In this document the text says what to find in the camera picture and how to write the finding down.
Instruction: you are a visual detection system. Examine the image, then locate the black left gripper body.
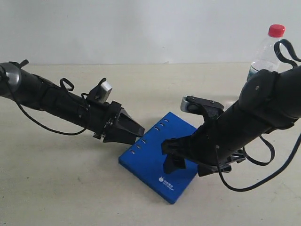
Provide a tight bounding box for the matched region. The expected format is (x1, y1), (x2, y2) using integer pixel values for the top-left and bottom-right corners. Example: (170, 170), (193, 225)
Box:
(80, 101), (121, 139)

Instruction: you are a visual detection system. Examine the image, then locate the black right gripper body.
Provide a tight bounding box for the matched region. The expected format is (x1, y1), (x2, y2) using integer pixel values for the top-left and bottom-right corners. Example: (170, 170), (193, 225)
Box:
(161, 122), (232, 177)

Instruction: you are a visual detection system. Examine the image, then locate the blue ring binder notebook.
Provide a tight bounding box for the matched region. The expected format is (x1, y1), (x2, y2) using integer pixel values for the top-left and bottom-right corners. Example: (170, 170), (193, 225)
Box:
(119, 112), (197, 204)

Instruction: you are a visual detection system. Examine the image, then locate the clear water bottle red cap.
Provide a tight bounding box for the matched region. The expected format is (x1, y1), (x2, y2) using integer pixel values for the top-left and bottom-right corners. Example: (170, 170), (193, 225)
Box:
(246, 24), (286, 82)

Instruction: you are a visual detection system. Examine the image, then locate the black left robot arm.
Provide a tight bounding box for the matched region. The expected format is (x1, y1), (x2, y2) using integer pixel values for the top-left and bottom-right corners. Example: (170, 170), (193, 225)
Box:
(0, 60), (145, 145)

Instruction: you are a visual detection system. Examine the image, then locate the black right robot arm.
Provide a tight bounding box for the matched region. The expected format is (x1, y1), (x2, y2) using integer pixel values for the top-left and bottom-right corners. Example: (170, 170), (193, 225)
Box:
(161, 67), (301, 177)

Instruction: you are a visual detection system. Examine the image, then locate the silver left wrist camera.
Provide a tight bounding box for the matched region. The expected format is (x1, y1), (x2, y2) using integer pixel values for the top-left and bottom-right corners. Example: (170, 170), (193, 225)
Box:
(87, 78), (112, 104)

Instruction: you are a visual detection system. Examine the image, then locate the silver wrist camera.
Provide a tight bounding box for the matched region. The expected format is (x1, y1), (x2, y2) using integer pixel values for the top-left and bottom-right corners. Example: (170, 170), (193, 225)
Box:
(180, 96), (224, 121)
(87, 78), (112, 104)

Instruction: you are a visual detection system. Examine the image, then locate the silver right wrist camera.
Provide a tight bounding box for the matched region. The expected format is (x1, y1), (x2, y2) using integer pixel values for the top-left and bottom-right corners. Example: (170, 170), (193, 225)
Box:
(180, 96), (224, 121)

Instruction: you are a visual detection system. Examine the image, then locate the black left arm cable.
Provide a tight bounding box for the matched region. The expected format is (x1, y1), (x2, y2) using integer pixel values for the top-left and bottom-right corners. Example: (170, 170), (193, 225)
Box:
(0, 65), (95, 136)

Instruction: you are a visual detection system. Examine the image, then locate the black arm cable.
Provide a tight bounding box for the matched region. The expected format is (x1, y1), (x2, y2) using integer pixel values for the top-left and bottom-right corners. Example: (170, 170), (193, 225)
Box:
(0, 65), (95, 136)
(217, 39), (301, 192)

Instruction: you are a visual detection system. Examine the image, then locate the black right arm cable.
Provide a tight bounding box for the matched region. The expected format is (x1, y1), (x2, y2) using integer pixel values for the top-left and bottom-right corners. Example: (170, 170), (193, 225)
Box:
(217, 39), (301, 192)

